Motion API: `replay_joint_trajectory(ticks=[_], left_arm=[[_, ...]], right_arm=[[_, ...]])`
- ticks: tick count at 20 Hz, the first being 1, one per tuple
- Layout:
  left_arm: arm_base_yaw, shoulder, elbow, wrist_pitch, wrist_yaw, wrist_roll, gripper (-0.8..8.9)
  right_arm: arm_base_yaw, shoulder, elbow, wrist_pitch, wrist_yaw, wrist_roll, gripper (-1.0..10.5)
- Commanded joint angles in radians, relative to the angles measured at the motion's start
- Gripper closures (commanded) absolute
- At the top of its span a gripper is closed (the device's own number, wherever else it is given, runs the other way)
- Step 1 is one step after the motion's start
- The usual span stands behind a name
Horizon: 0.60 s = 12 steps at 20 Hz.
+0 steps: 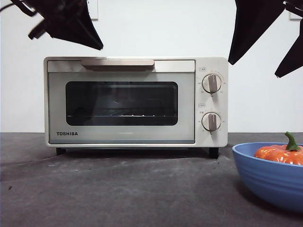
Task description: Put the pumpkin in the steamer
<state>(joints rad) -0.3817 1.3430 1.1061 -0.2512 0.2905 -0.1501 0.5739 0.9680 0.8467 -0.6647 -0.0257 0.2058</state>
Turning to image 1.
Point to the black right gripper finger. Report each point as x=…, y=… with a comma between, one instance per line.
x=292, y=61
x=251, y=23

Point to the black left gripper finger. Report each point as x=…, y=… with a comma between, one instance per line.
x=36, y=29
x=75, y=26

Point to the cream Toshiba toaster oven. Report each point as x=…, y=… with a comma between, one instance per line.
x=123, y=137

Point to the white wall socket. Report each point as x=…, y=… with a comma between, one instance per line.
x=297, y=15
x=94, y=10

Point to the blue ribbed bowl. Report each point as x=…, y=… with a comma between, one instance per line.
x=267, y=184

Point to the beige oven knob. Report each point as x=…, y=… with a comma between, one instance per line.
x=211, y=121
x=212, y=83

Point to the orange pumpkin with green stem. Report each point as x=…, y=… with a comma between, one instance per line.
x=277, y=153

